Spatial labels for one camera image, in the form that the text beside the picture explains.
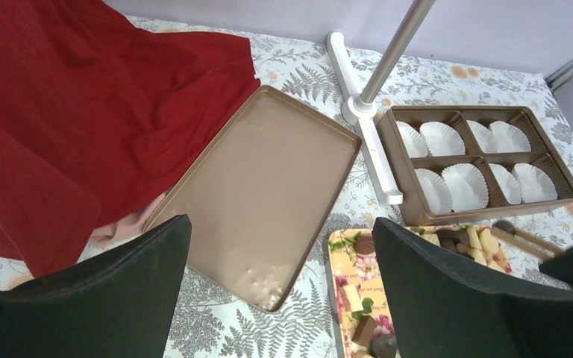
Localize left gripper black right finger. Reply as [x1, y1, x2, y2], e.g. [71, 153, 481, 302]
[372, 218, 573, 357]

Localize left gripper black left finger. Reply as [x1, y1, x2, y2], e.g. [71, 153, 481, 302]
[0, 215, 192, 357]

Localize beige wooden tongs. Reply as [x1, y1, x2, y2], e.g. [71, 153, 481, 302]
[490, 225, 565, 262]

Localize dark oval chocolate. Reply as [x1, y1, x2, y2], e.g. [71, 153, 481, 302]
[492, 220, 516, 236]

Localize brown leaf chocolate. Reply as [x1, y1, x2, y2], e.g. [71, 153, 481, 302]
[353, 234, 375, 255]

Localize gold chocolate box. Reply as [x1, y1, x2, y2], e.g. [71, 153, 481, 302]
[375, 105, 573, 225]

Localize pink garment on hanger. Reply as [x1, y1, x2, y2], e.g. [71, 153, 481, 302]
[88, 193, 166, 248]

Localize floral yellow tray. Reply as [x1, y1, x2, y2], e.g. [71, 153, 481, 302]
[328, 224, 512, 357]

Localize white paper cup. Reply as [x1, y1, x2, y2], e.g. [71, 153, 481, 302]
[489, 121, 532, 153]
[489, 163, 522, 205]
[511, 163, 558, 203]
[466, 120, 498, 154]
[419, 122, 466, 157]
[415, 169, 453, 214]
[396, 121, 429, 158]
[441, 163, 489, 213]

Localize gold box lid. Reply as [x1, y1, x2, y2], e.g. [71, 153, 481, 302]
[145, 85, 361, 313]

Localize red garment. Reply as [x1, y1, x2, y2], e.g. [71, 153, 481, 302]
[0, 1, 260, 277]

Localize white pole base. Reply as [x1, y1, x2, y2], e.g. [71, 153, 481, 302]
[326, 31, 404, 205]

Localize metal pole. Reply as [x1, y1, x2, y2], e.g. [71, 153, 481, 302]
[360, 0, 436, 105]

